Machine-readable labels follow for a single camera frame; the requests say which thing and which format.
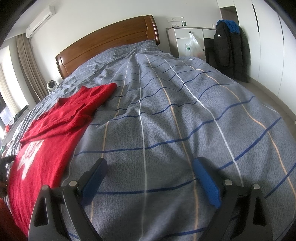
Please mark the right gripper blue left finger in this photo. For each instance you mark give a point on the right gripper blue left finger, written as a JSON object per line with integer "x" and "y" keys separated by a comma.
{"x": 47, "y": 222}

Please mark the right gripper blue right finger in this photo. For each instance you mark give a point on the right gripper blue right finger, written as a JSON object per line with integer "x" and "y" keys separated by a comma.
{"x": 253, "y": 220}

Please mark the red knit sweater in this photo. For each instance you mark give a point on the red knit sweater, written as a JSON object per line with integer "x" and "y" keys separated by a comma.
{"x": 46, "y": 148}

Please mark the dark clothes on dresser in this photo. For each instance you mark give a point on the dark clothes on dresser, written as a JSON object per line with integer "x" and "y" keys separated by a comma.
{"x": 17, "y": 116}

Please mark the left hand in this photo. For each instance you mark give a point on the left hand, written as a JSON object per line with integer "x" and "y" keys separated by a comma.
{"x": 3, "y": 189}

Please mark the white window-side dresser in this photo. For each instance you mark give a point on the white window-side dresser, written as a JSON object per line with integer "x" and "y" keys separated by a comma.
{"x": 8, "y": 137}

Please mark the beige curtain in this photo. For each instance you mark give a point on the beige curtain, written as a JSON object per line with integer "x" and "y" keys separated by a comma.
{"x": 30, "y": 68}

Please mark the white round fan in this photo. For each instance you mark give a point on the white round fan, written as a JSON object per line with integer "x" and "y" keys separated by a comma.
{"x": 52, "y": 85}

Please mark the grey plaid duvet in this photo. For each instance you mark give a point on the grey plaid duvet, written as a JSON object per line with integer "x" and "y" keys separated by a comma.
{"x": 165, "y": 113}

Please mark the black jacket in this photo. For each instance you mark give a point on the black jacket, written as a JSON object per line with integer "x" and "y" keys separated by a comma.
{"x": 230, "y": 53}

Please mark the white air conditioner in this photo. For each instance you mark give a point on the white air conditioner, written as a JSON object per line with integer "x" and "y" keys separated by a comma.
{"x": 39, "y": 21}

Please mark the white plastic bag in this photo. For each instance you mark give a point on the white plastic bag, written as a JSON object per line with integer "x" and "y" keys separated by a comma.
{"x": 193, "y": 48}

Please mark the white wardrobe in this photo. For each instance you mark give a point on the white wardrobe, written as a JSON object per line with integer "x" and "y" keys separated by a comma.
{"x": 272, "y": 47}

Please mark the blue garment on jacket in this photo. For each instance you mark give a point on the blue garment on jacket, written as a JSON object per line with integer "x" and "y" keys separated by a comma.
{"x": 233, "y": 26}

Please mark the white drawer cabinet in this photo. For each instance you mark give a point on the white drawer cabinet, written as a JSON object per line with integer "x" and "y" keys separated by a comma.
{"x": 179, "y": 36}

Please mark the small bottle on cabinet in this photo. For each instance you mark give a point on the small bottle on cabinet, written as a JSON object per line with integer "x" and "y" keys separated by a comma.
{"x": 183, "y": 21}

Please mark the wooden headboard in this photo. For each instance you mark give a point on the wooden headboard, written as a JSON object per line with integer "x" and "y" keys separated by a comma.
{"x": 129, "y": 31}

